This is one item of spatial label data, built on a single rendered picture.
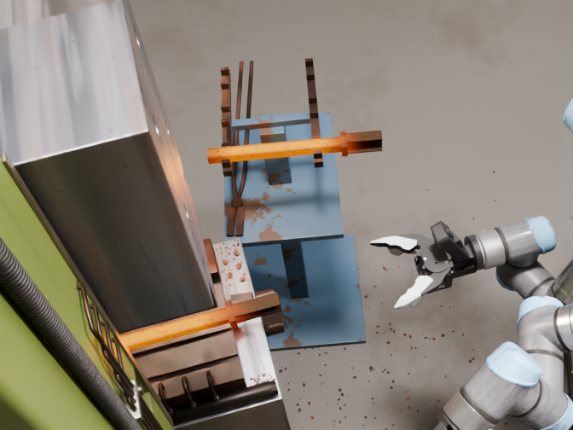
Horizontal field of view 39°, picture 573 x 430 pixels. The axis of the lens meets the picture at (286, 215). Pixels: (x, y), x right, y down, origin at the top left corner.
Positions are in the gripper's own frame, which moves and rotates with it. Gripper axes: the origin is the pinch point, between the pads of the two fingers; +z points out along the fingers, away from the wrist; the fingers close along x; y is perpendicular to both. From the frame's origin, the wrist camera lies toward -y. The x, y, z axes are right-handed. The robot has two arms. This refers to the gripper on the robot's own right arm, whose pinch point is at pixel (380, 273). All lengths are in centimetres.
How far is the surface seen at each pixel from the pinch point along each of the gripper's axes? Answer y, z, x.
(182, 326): -0.9, 39.7, -0.3
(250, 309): -1.3, 26.3, -0.8
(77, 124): -77, 38, -14
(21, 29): -77, 43, 2
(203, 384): 1.9, 38.3, -11.7
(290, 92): 100, -9, 140
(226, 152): 5.6, 22.8, 43.2
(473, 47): 100, -85, 139
